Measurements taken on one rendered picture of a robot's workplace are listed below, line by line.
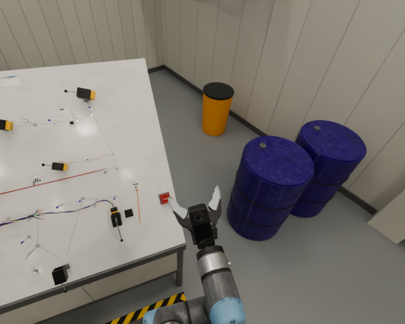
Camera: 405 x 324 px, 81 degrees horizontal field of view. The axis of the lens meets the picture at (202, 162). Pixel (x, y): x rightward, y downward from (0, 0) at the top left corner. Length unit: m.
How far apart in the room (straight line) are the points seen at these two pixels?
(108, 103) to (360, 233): 2.64
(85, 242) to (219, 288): 0.91
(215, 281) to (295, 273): 1.92
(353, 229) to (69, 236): 2.59
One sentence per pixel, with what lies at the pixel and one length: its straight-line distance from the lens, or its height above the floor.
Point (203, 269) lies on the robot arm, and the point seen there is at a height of 1.58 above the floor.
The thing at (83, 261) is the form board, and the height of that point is 0.93.
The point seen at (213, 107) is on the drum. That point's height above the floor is 0.49.
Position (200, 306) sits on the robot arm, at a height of 1.50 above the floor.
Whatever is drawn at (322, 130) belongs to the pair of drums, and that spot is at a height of 0.87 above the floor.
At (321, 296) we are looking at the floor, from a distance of 2.52.
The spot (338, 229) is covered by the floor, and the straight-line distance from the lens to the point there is 2.91.
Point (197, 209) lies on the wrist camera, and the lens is 0.57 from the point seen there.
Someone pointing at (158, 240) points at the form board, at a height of 0.91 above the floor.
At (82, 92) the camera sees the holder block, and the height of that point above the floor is 1.55.
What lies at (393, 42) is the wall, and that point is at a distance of 2.58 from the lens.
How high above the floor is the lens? 2.16
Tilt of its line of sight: 46 degrees down
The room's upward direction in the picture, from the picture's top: 6 degrees clockwise
